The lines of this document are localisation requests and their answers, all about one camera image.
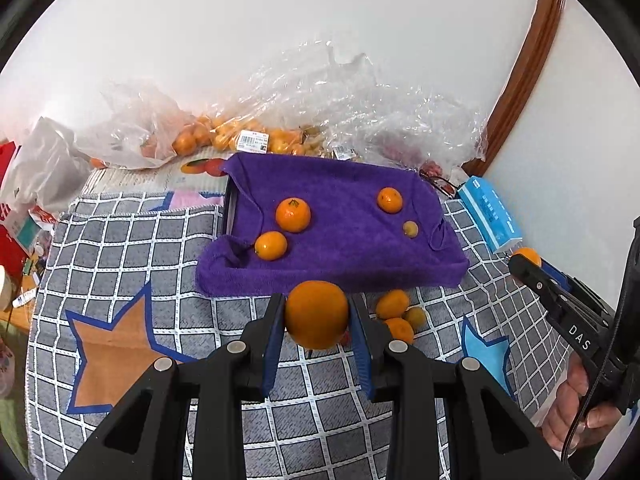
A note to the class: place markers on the red paper bag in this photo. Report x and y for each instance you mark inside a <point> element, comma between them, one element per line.
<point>10,240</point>

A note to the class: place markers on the wooden nightstand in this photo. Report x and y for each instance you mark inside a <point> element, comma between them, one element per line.
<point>17,315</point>

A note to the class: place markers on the person's right hand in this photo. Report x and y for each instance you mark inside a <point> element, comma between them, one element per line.
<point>562,415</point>

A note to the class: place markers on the purple towel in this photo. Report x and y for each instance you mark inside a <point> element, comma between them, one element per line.
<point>345,240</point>

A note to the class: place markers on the grey plastic bag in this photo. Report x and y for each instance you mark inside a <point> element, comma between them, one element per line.
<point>40,160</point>

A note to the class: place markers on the pink star sheet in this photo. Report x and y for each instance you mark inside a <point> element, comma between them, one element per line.
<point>192,199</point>

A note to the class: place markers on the grey checkered star blanket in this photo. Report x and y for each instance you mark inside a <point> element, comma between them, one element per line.
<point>125,260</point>

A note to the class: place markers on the small yellow-green fruit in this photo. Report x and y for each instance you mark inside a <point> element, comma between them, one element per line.
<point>416,317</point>
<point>410,228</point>

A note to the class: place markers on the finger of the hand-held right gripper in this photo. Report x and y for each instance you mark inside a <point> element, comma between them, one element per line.
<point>557,275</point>
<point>535,277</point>

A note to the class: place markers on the medium orange mandarin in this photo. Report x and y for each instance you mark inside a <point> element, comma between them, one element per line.
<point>392,304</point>
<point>271,245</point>

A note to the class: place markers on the large crumpled clear plastic bag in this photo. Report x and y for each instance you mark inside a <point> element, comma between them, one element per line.
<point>360,105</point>

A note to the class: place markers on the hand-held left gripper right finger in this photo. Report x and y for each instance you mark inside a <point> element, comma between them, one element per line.
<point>361,345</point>

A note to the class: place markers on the brown wooden door frame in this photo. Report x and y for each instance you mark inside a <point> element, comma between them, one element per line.
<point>530,75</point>

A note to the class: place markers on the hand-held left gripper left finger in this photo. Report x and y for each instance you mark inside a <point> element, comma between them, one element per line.
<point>272,340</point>

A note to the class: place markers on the pile of bagged oranges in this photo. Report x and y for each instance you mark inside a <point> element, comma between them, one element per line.
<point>225,135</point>

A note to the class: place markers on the blue tissue box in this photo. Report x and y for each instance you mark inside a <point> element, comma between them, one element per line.
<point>492,215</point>

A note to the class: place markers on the green bedsheet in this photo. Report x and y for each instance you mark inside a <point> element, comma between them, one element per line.
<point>12,425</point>

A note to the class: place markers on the black eyeglasses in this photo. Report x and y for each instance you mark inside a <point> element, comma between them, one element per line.
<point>440,180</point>

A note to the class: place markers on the pink printed bag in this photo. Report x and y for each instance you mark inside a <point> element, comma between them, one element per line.
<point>5,365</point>

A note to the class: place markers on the black tray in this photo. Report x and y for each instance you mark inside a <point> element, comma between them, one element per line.
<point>230,210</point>

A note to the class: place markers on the large mandarin with stem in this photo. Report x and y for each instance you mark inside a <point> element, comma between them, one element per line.
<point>293,214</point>

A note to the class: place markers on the white fruit-print cardboard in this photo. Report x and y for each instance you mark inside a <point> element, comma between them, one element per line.
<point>140,180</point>

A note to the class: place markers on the white tube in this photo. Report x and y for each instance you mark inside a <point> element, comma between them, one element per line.
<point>22,299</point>

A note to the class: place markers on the teal packet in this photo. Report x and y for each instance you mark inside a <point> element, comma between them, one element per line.
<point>25,230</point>

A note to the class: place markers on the bagged red cherry tomatoes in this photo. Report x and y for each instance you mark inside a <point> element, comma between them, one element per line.
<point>410,150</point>

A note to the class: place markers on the red tomato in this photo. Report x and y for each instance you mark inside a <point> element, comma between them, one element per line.
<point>344,337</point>

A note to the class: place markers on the small orange mandarin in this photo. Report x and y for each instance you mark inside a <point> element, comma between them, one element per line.
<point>316,315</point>
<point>389,200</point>
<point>529,255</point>

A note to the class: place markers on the large orange mandarin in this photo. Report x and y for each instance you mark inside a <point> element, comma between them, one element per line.
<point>400,329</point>

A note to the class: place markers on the red and white packet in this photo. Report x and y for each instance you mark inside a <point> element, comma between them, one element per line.
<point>42,217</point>

